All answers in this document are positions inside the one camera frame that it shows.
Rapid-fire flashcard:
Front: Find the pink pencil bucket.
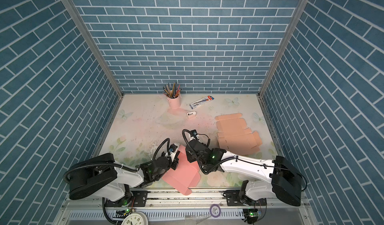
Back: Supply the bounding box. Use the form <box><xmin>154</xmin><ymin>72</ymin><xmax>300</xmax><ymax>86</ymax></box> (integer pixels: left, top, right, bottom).
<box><xmin>167</xmin><ymin>94</ymin><xmax>182</xmax><ymax>109</ymax></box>

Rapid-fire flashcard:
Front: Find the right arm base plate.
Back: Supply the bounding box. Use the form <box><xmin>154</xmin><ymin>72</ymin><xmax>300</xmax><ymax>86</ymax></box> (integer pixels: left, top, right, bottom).
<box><xmin>223</xmin><ymin>190</ymin><xmax>267</xmax><ymax>207</ymax></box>

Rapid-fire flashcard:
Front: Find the pink paper box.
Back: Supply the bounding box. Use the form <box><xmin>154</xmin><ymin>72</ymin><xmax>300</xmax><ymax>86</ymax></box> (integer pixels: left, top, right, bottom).
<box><xmin>162</xmin><ymin>145</ymin><xmax>201</xmax><ymax>196</ymax></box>

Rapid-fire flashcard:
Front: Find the metal base rail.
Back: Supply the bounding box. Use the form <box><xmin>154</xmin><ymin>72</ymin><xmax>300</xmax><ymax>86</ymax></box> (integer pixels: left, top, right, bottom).
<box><xmin>54</xmin><ymin>188</ymin><xmax>317</xmax><ymax>225</ymax></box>

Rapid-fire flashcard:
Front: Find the peach paper box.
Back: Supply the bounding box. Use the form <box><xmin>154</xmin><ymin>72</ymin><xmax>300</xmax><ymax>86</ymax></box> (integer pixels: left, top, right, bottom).
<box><xmin>215</xmin><ymin>113</ymin><xmax>263</xmax><ymax>156</ymax></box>

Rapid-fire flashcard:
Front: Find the coloured pencils bundle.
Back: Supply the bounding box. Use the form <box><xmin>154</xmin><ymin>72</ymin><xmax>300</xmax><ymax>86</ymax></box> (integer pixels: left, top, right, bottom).
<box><xmin>163</xmin><ymin>82</ymin><xmax>182</xmax><ymax>99</ymax></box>

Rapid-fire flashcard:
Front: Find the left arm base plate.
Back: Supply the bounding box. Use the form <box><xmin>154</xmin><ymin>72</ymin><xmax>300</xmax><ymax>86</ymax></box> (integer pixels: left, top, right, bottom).
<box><xmin>104</xmin><ymin>191</ymin><xmax>149</xmax><ymax>208</ymax></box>

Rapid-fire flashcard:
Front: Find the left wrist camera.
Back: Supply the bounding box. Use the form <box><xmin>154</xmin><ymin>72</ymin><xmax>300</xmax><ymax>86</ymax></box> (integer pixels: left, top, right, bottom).
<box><xmin>168</xmin><ymin>143</ymin><xmax>180</xmax><ymax>161</ymax></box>

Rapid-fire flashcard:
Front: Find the white round clock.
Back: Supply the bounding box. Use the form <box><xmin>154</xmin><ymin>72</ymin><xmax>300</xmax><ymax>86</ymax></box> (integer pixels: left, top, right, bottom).
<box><xmin>122</xmin><ymin>212</ymin><xmax>149</xmax><ymax>225</ymax></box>

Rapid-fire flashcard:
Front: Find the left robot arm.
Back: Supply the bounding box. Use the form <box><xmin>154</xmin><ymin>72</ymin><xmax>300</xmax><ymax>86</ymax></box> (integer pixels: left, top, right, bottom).
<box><xmin>63</xmin><ymin>148</ymin><xmax>180</xmax><ymax>206</ymax></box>

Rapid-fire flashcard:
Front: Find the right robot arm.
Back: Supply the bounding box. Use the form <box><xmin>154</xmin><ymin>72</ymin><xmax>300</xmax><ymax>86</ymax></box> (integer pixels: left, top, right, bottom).
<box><xmin>182</xmin><ymin>130</ymin><xmax>307</xmax><ymax>207</ymax></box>

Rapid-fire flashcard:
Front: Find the blue white pen box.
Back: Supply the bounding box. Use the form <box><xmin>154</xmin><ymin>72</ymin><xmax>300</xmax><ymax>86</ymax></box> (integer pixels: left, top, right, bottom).
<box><xmin>190</xmin><ymin>96</ymin><xmax>214</xmax><ymax>109</ymax></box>

